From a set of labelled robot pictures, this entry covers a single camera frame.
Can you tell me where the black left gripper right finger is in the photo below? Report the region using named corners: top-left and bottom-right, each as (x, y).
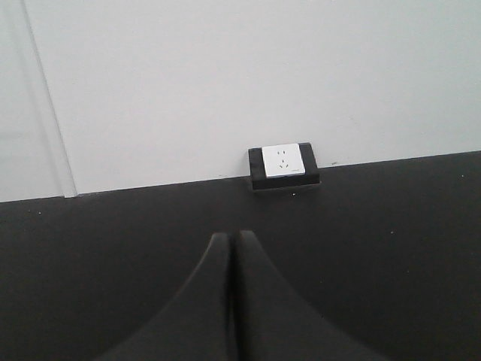
top-left (232, 230), bottom-right (380, 360)

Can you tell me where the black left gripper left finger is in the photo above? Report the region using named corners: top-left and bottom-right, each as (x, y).
top-left (97, 233), bottom-right (231, 360)

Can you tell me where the white socket in black box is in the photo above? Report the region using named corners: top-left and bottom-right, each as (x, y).
top-left (247, 142), bottom-right (320, 191)

